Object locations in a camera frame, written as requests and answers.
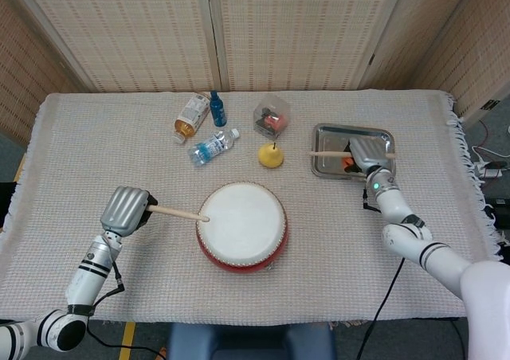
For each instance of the red drum with white skin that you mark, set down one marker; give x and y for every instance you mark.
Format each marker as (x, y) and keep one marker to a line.
(241, 228)

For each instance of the wooden drumstick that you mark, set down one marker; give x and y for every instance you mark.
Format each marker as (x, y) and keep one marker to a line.
(179, 213)
(330, 153)

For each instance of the clear plastic box with items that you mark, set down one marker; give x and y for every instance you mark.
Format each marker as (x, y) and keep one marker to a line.
(271, 117)

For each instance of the clear water bottle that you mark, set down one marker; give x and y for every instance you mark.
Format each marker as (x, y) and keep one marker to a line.
(211, 147)

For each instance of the blue spray bottle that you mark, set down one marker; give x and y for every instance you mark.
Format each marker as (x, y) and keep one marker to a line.
(218, 111)

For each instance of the yellow pear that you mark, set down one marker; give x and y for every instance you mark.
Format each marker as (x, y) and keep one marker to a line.
(271, 157)

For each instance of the black object beside table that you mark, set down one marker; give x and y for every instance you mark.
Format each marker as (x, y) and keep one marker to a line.
(5, 200)

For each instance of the rectangular steel tray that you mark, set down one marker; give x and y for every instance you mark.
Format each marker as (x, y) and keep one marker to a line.
(330, 137)

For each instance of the beige woven tablecloth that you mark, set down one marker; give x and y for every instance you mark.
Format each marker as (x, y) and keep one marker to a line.
(99, 157)

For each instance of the orange tea bottle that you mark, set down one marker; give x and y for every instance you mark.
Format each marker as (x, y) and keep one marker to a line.
(191, 117)

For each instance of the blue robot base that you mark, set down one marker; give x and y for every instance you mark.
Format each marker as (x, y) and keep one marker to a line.
(247, 340)

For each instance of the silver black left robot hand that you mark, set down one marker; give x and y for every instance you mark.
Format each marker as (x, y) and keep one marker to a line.
(123, 208)

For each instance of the silver orange-tipped right robot hand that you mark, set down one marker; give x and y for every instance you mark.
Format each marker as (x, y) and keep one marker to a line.
(368, 153)

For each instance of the woven folding screen panel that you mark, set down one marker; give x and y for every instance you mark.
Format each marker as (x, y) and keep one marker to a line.
(486, 57)
(131, 33)
(418, 37)
(24, 77)
(299, 33)

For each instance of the white power strip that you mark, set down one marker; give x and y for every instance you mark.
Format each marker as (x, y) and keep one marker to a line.
(492, 173)

